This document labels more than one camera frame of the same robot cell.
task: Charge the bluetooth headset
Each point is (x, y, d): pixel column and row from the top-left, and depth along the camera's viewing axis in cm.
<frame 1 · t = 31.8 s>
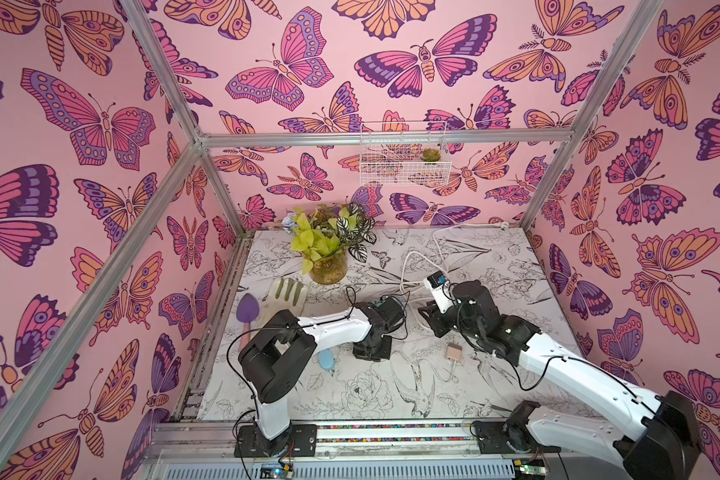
left hand: (383, 357, 88), fingers closed
right hand: (425, 304, 78), fingers open
glass vase with plants: (327, 235, 94), point 20 cm above the table
pink charger adapter: (454, 352, 88), point 3 cm above the table

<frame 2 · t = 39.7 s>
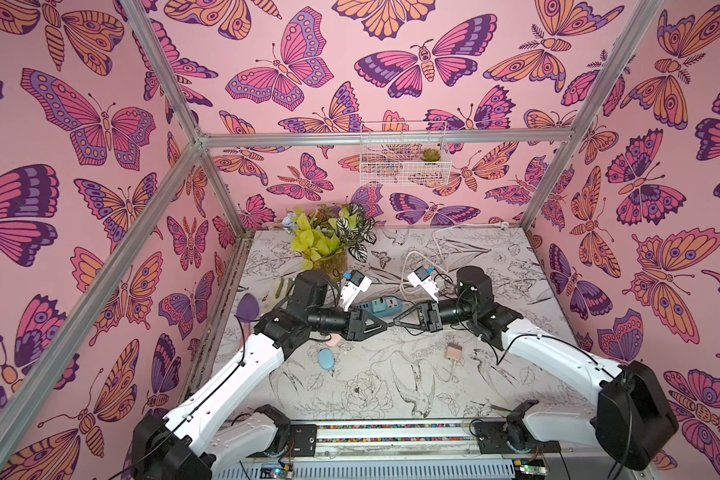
left hand: (383, 325, 68), fingers open
right hand: (399, 322, 69), fingers closed
the named things where they were.

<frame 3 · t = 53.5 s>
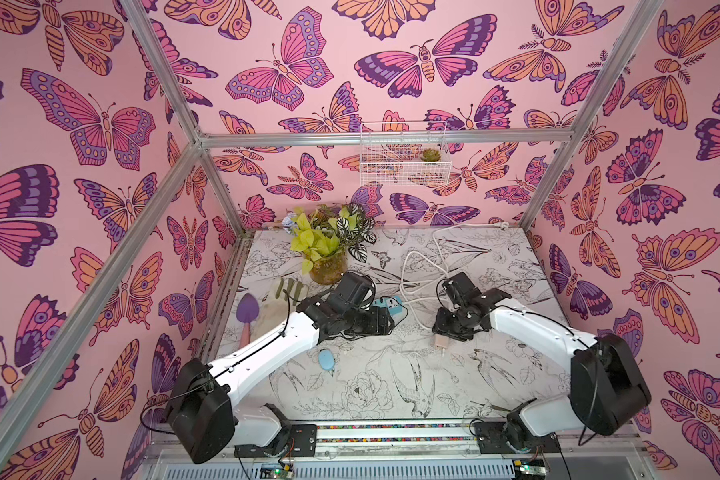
left hand: (389, 323, 77), fingers open
right hand: (437, 328, 87), fingers open
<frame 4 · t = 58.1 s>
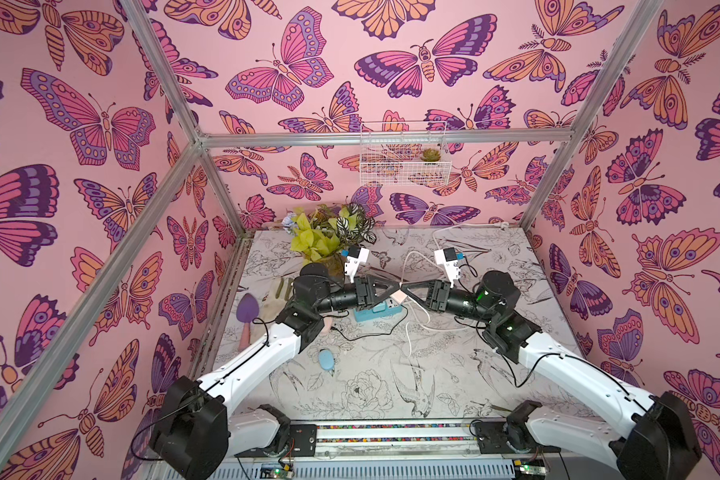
left hand: (399, 292, 66), fingers open
right hand: (406, 289, 66), fingers open
pink charger adapter: (399, 296, 66), point 32 cm above the table
the other named things where they were.

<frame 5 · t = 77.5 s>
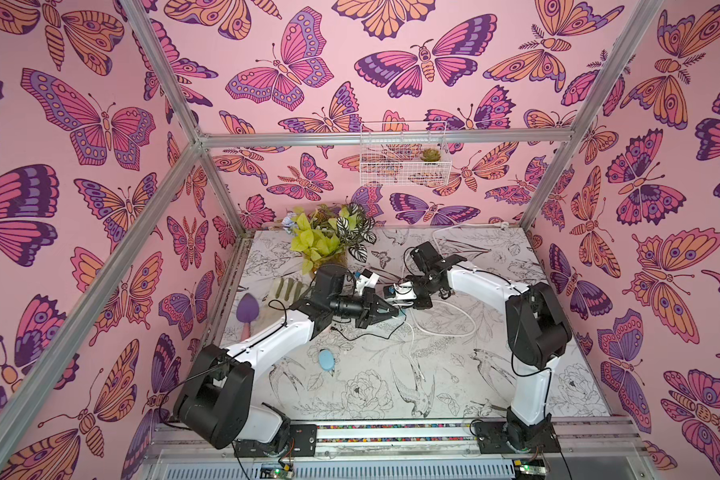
left hand: (399, 313, 73), fingers closed
right hand: (406, 292, 95), fingers open
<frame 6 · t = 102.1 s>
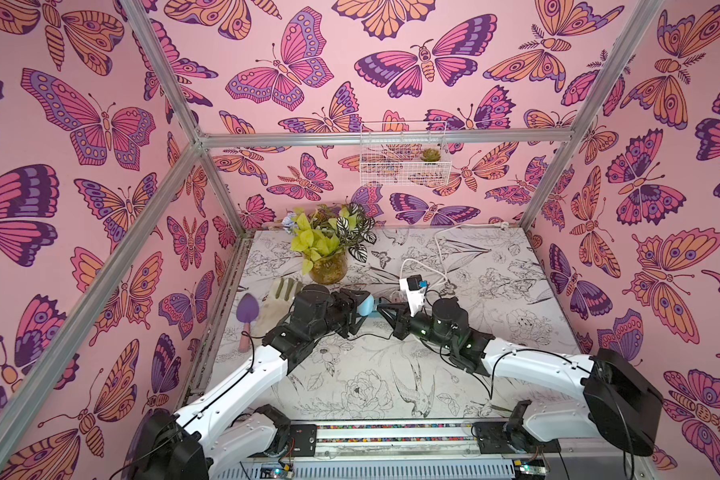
left hand: (374, 298, 75), fingers open
right hand: (380, 305, 75), fingers closed
